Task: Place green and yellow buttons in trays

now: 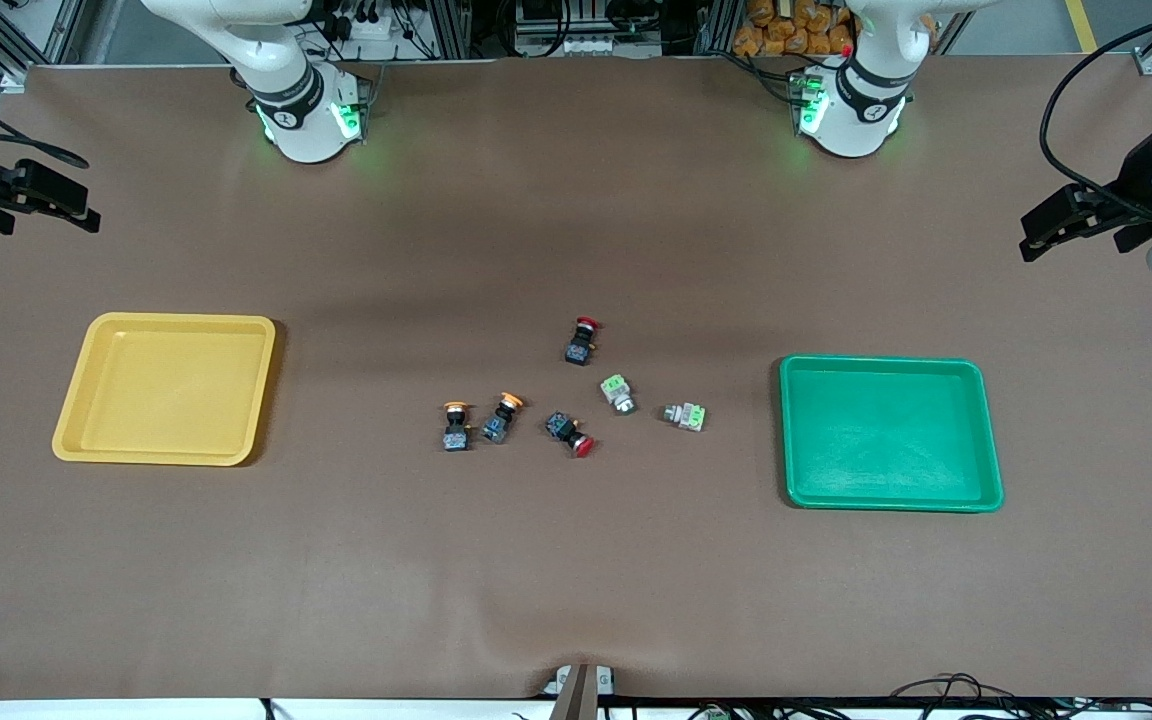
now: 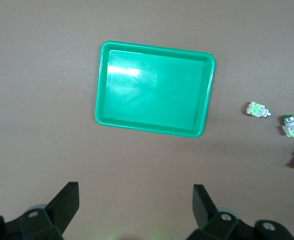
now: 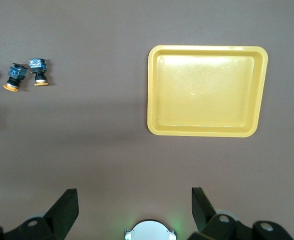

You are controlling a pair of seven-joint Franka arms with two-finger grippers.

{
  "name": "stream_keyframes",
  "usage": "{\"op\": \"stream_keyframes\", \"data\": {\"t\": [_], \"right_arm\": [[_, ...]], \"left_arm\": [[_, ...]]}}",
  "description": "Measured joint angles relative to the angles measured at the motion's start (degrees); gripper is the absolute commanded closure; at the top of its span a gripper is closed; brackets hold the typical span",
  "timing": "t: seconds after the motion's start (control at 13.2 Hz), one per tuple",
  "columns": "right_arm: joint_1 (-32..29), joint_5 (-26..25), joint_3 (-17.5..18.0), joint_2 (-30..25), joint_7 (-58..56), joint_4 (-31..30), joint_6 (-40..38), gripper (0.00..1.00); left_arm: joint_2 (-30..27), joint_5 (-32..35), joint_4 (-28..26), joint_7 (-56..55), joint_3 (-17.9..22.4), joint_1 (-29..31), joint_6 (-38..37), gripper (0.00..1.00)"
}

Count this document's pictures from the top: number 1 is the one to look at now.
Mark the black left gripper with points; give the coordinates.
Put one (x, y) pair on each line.
(1133, 188)

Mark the green white push button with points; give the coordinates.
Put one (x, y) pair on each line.
(686, 415)
(618, 393)

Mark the yellow mushroom push button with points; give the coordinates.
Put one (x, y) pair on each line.
(499, 420)
(455, 428)

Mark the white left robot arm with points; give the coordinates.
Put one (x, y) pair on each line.
(861, 110)

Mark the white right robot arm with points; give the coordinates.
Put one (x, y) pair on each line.
(296, 100)

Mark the yellow plastic tray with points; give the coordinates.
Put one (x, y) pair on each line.
(166, 390)

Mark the green plastic tray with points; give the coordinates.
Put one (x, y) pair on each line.
(886, 440)

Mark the orange packaged goods pile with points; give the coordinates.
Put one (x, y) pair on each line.
(786, 30)

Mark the white power strip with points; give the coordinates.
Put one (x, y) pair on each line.
(361, 25)

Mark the red mushroom push button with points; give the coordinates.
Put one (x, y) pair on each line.
(581, 342)
(568, 432)

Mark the grey equipment rack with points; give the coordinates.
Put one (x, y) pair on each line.
(566, 25)

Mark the small green connector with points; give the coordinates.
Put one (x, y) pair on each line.
(716, 712)

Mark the brown table mat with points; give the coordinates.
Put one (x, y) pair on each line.
(576, 580)

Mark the metal table edge clamp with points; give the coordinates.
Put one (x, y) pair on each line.
(581, 685)

